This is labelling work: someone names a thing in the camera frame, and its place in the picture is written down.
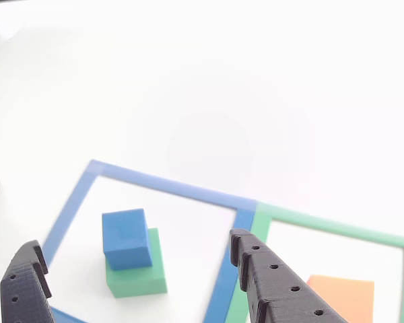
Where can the green tape square frame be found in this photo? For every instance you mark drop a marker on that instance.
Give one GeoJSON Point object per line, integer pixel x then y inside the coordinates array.
{"type": "Point", "coordinates": [323, 223]}

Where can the green block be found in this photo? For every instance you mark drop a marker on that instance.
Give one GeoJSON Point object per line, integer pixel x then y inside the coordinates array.
{"type": "Point", "coordinates": [138, 282]}

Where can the small blue cube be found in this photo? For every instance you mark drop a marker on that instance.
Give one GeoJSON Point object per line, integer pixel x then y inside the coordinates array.
{"type": "Point", "coordinates": [126, 239]}

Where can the orange block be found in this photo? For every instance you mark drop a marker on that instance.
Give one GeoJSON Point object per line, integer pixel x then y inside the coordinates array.
{"type": "Point", "coordinates": [346, 296]}

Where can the blue tape square frame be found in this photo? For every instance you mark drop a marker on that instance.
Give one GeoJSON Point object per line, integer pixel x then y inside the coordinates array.
{"type": "Point", "coordinates": [171, 186]}

